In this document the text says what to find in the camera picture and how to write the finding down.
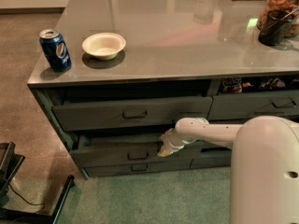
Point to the clear jar of snacks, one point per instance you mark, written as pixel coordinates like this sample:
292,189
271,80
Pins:
286,5

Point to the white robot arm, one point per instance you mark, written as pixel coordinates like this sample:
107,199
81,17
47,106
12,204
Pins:
264,179

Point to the white paper bowl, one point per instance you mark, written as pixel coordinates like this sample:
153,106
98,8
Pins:
104,46

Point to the grey drawer cabinet frame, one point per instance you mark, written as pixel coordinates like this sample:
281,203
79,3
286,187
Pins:
174,48

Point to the black mesh cup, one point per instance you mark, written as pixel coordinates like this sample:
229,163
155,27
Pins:
277,24

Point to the black metal stand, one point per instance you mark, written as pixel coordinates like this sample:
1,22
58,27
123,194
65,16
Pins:
42,190

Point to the blue Pepsi soda can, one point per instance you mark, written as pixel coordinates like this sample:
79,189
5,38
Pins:
55,50

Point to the snack bags in drawer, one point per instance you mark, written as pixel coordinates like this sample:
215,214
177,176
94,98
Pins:
250,84

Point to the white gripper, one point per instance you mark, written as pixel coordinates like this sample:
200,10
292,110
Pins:
171,140

